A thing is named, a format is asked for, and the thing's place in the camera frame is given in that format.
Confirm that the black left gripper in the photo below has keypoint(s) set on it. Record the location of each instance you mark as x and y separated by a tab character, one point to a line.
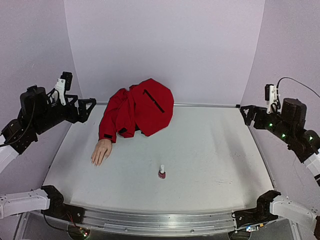
84	115

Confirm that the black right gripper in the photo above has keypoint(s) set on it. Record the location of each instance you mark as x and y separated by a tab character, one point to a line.
255	117

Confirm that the red nail polish bottle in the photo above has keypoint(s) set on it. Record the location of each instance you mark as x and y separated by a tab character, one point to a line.
162	174

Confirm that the white nail polish cap brush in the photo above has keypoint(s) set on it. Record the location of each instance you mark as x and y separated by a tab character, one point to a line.
162	168

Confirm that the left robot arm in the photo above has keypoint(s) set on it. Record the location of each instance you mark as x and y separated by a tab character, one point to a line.
15	138

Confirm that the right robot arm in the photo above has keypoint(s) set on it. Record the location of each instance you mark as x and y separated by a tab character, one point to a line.
307	150

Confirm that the mannequin hand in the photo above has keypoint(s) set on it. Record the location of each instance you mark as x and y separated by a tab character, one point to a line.
102	151

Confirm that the red jacket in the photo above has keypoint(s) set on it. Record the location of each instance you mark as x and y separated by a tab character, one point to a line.
147	106

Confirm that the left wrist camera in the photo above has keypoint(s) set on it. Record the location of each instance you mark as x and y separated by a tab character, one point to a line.
62	85

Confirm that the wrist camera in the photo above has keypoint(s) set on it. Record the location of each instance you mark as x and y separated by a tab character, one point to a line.
272	98
62	85

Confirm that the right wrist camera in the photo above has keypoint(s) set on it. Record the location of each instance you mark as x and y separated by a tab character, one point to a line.
272	98

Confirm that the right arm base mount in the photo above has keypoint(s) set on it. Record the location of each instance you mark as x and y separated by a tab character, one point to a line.
260	214

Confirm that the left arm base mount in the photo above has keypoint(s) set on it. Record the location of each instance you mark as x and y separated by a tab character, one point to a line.
60	210

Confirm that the aluminium front rail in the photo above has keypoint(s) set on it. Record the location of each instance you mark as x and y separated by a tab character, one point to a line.
102	224

